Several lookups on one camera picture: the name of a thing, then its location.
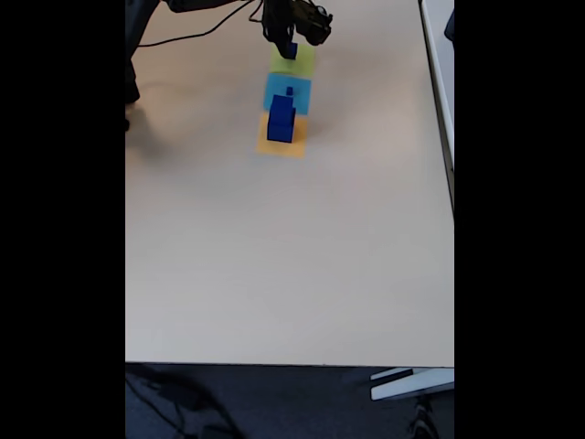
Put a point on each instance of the black camera box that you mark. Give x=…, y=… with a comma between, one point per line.
x=315, y=25

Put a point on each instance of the white table foot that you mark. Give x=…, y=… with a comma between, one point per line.
x=411, y=386

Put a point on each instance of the large blue cube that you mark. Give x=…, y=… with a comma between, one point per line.
x=279, y=132

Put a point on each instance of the orange paper square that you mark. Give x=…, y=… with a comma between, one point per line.
x=283, y=150

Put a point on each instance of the white adjacent table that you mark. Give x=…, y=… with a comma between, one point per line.
x=439, y=68

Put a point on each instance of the light blue paper square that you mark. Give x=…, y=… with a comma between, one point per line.
x=302, y=98

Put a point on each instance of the dark object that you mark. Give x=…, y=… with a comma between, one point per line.
x=450, y=25

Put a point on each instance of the green paper square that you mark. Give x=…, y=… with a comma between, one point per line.
x=301, y=64

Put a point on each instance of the small blue cube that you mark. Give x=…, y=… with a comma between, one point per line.
x=294, y=51

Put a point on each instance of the medium blue cube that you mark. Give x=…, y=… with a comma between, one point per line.
x=282, y=110

